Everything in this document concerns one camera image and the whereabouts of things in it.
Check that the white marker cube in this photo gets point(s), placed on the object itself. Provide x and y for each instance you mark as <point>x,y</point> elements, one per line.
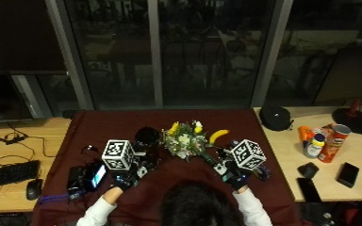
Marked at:
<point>248,154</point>
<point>116,154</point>

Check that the black computer mouse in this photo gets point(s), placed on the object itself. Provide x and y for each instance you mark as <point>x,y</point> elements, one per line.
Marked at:
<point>33,189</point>

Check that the black box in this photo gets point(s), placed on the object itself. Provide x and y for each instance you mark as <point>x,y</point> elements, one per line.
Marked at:
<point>75,179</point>

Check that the black vase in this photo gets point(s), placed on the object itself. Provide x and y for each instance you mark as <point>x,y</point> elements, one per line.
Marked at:
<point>147,136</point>

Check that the red chips can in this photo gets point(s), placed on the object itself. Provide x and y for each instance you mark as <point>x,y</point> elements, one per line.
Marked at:
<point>335,143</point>

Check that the red snack packet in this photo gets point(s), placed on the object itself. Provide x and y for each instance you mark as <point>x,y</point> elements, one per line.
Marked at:
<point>326,128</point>

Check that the dark red tablecloth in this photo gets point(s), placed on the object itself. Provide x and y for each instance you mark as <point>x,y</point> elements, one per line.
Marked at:
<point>117,128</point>

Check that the orange packet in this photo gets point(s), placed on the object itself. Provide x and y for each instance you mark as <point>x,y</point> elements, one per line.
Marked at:
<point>303,133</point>

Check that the black keyboard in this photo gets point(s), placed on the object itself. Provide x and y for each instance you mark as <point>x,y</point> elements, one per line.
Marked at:
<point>7,174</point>

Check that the flower bouquet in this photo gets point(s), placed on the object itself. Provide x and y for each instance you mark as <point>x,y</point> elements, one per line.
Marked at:
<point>184,142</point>

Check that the yellow banana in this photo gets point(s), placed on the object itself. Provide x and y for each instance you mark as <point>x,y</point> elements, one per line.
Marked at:
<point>218,135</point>

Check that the white bottle with blue cap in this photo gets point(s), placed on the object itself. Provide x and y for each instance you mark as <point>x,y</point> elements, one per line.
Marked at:
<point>314,146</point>

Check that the small white palm camera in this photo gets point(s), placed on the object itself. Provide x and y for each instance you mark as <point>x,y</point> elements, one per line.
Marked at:
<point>220,169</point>
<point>142,171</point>

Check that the black monitor with round stand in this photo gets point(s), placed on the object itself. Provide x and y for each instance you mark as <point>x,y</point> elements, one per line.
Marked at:
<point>352,81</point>

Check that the black round case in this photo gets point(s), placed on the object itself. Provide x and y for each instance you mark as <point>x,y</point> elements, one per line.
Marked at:
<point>275,117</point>

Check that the small black pouch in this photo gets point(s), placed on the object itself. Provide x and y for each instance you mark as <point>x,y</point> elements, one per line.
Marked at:
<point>307,170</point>

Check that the person's left hand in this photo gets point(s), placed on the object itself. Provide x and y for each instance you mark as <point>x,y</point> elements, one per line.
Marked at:
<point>124,181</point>

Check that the person's right hand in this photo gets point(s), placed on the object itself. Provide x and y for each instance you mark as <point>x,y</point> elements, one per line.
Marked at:
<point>236,179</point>

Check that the black device with lit screen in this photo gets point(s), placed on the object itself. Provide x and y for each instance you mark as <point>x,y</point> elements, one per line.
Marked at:
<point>95,176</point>

